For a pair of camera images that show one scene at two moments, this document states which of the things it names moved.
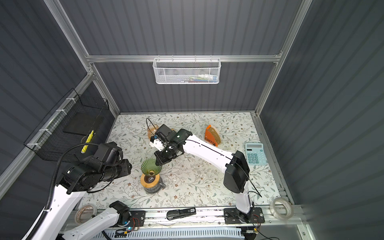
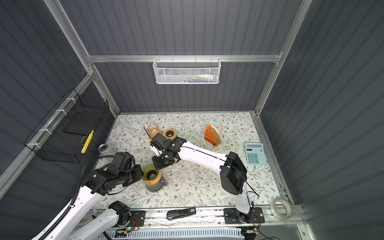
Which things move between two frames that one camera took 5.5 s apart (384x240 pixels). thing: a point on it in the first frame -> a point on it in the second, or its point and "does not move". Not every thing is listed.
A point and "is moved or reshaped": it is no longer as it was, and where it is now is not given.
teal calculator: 256,154 does not move
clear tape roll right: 289,208 does not move
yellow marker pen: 85,146 does not move
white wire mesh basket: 187,71 does not move
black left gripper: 127,167 -> 138,168
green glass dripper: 148,167 is moved or reshaped
